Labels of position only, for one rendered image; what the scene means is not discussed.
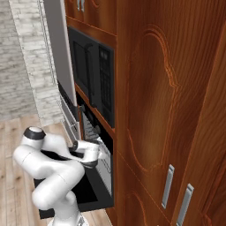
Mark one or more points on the black built-in oven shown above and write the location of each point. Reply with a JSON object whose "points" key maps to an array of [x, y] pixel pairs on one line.
{"points": [[106, 173]]}

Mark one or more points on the black microwave oven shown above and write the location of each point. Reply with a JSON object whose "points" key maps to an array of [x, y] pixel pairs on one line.
{"points": [[103, 79]]}

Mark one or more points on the low wooden cupboard door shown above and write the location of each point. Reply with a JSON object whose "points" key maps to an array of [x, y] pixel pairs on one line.
{"points": [[132, 194]]}

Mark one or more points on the grey fridge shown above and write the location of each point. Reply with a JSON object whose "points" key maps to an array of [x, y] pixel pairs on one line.
{"points": [[60, 50]]}

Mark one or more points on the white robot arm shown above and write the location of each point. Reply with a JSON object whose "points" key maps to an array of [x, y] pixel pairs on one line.
{"points": [[56, 176]]}

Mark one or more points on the dark oven knob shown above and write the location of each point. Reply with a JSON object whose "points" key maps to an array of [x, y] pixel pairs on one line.
{"points": [[96, 129]]}

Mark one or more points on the tall wooden cupboard door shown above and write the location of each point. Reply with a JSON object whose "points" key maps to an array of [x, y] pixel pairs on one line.
{"points": [[147, 88], [209, 153]]}

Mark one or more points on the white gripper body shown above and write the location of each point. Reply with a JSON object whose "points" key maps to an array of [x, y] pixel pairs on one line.
{"points": [[104, 150]]}

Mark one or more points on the small wooden cupboard door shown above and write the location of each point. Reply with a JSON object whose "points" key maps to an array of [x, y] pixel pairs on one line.
{"points": [[97, 13]]}

